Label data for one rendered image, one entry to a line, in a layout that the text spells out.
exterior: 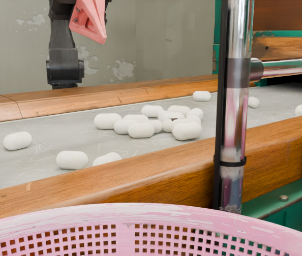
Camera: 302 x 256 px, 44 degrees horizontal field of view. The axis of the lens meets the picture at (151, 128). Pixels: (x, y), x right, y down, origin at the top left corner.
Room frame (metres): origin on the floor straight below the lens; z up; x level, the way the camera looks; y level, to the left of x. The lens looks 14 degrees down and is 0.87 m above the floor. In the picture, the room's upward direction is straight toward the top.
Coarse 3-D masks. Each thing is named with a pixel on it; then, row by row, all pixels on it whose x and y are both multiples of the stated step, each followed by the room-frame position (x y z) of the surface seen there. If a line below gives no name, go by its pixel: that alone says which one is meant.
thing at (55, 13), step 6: (54, 0) 0.63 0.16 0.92; (108, 0) 0.68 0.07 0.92; (54, 6) 0.64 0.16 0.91; (60, 6) 0.64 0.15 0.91; (66, 6) 0.65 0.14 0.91; (72, 6) 0.66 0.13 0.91; (54, 12) 0.64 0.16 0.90; (60, 12) 0.65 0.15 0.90; (66, 12) 0.66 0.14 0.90; (54, 18) 0.65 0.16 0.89; (60, 18) 0.65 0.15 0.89; (66, 18) 0.66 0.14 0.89
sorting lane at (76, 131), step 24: (192, 96) 0.77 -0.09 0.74; (216, 96) 0.77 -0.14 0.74; (264, 96) 0.77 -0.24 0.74; (288, 96) 0.77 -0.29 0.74; (24, 120) 0.55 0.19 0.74; (48, 120) 0.55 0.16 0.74; (72, 120) 0.55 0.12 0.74; (264, 120) 0.55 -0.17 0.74; (0, 144) 0.42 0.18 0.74; (48, 144) 0.42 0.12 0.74; (72, 144) 0.42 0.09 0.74; (96, 144) 0.42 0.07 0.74; (120, 144) 0.42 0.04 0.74; (144, 144) 0.42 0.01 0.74; (168, 144) 0.42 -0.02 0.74; (0, 168) 0.34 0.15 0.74; (24, 168) 0.34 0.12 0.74; (48, 168) 0.34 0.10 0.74
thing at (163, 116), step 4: (168, 112) 0.50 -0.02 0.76; (172, 112) 0.50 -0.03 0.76; (176, 112) 0.51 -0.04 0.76; (160, 116) 0.50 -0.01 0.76; (164, 116) 0.50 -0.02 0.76; (168, 116) 0.50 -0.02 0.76; (172, 116) 0.50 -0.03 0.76; (176, 116) 0.50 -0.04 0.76; (180, 116) 0.50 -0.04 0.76; (184, 116) 0.51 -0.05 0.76; (160, 120) 0.50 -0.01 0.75
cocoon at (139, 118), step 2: (126, 116) 0.49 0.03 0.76; (128, 116) 0.49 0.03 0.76; (130, 116) 0.49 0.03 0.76; (132, 116) 0.49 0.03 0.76; (134, 116) 0.49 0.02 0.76; (136, 116) 0.49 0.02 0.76; (138, 116) 0.49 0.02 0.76; (140, 116) 0.49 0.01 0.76; (142, 116) 0.49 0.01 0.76; (144, 116) 0.49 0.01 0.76; (124, 118) 0.49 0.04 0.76; (126, 118) 0.49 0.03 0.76; (128, 118) 0.49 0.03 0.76; (130, 118) 0.49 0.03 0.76; (132, 118) 0.49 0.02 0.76; (134, 118) 0.49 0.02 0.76; (136, 118) 0.49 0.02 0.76; (138, 118) 0.49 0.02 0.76; (140, 118) 0.49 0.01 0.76; (142, 118) 0.49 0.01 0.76; (144, 118) 0.49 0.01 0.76; (146, 118) 0.49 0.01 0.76; (136, 120) 0.48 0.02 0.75; (138, 120) 0.48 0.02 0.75; (140, 120) 0.48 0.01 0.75; (142, 120) 0.48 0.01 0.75; (138, 122) 0.48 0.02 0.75; (140, 122) 0.48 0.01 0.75
